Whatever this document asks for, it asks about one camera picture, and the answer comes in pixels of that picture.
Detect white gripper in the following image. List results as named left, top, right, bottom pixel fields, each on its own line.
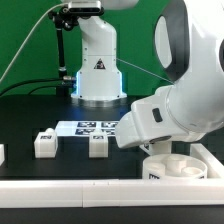
left=115, top=86, right=180, bottom=148

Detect white round stool seat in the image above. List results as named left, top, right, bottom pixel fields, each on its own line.
left=142, top=154, right=208, bottom=180

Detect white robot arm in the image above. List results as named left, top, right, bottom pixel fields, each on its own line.
left=115, top=0, right=224, bottom=148

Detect white block at left edge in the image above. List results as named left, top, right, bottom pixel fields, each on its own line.
left=0, top=144, right=5, bottom=166

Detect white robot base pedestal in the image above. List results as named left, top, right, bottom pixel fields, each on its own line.
left=71, top=16, right=127, bottom=107

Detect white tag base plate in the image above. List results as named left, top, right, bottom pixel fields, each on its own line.
left=55, top=121, right=118, bottom=137

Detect black cables at base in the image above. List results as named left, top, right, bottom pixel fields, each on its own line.
left=0, top=75, right=78, bottom=98

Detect white L-shaped obstacle frame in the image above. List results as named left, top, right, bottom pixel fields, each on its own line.
left=0, top=144, right=224, bottom=208

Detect grey depth camera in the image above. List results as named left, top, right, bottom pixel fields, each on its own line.
left=68, top=0, right=102, bottom=15

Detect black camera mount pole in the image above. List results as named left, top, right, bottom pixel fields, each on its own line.
left=48, top=7, right=78, bottom=97

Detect grey camera cable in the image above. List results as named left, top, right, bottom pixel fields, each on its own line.
left=0, top=2, right=70, bottom=84

